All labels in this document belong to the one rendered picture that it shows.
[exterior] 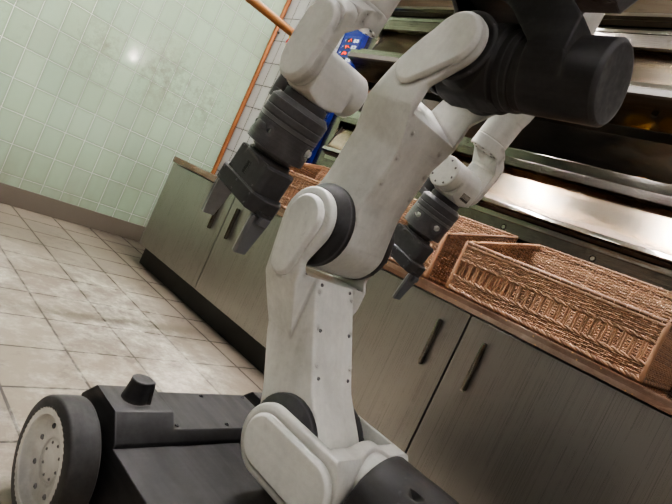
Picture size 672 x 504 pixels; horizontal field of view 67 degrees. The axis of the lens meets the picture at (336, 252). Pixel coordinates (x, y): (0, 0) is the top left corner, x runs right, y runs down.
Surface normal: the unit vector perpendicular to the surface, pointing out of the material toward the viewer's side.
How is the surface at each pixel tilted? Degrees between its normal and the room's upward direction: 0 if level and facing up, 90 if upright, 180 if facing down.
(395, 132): 115
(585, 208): 70
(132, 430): 45
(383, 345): 90
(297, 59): 90
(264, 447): 90
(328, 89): 104
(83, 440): 37
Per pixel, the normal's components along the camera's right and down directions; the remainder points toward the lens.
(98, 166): 0.65, 0.35
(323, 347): 0.78, -0.15
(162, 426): 0.76, -0.39
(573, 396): -0.62, -0.24
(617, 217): -0.44, -0.54
